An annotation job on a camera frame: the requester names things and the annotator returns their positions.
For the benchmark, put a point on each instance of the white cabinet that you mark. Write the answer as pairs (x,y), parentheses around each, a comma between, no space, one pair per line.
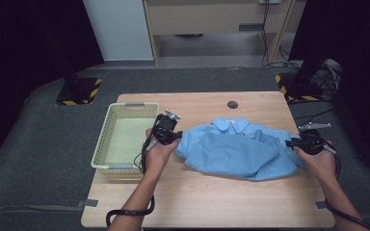
(118,29)

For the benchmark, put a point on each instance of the black stand with striped base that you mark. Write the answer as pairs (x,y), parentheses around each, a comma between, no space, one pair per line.
(302,86)
(77,91)

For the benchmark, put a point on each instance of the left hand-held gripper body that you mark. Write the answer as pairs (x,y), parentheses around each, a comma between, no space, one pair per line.
(164,130)

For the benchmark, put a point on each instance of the person's left hand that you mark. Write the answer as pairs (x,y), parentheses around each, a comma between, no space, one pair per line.
(156,157)

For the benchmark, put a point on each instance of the pale green plastic basket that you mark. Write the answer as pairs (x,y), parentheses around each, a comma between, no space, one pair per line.
(125,144)

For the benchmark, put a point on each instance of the dark round table grommet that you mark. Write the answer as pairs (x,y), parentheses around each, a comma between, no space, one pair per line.
(232,104)

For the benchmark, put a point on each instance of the grey tape strip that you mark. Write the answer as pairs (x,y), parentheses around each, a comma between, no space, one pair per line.
(90,202)
(320,204)

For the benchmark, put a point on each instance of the black curtain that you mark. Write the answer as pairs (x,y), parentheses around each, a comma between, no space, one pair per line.
(359,64)
(19,48)

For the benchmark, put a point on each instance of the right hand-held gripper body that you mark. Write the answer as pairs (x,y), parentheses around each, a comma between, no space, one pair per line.
(311,142)

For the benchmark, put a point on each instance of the light blue shirt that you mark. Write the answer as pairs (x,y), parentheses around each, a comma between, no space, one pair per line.
(237,150)

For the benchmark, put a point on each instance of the person's right hand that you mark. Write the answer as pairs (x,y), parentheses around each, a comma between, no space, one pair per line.
(321,165)

